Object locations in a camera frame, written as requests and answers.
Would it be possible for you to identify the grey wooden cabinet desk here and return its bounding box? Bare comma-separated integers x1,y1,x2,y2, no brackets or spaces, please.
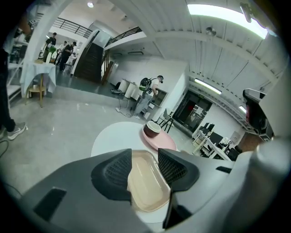
145,88,170,120

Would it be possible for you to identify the white metal frame desk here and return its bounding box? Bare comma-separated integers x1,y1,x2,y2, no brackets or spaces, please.
192,129,232,161

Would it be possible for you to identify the white vase with green plant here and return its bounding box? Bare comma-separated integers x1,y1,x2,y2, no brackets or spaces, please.
43,45,56,66

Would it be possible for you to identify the beige rectangular tray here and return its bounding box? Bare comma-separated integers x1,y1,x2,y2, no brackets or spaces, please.
126,149,171,213

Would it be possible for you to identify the long ceiling light panel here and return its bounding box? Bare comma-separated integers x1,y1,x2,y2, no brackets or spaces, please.
187,4,269,39

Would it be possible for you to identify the white cylindrical bin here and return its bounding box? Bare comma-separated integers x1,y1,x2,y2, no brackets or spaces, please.
125,81,140,100
119,78,130,98

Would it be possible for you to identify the black computer monitor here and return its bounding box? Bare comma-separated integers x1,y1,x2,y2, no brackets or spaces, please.
209,132,224,146
201,122,216,137

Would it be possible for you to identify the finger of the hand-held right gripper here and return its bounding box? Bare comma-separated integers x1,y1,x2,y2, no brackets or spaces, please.
222,136,289,230
242,88,275,138

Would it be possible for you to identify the pink round tray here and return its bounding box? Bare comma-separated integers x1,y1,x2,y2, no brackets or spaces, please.
139,127,177,152

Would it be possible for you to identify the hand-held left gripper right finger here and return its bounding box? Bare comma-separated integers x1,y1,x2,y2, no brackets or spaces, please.
157,147,237,230

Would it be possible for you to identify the white and brown cup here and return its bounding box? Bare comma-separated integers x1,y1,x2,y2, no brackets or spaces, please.
142,121,162,138

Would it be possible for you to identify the table with light blue cloth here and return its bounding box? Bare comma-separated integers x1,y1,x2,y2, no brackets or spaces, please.
20,59,57,107

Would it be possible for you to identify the grey chair with black legs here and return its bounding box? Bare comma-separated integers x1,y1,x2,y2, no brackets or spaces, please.
157,108,175,132

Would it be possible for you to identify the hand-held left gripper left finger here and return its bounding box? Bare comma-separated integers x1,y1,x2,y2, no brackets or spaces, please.
15,148,155,233

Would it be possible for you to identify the ceiling tube light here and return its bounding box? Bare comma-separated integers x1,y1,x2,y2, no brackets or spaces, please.
194,78,222,94

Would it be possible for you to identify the dark wooden staircase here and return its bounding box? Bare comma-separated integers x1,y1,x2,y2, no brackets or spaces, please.
74,27,146,84

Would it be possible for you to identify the white round table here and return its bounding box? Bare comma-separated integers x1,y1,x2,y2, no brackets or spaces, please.
90,122,182,225

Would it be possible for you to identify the dark glass entrance door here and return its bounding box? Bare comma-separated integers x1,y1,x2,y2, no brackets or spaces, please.
172,90,213,138

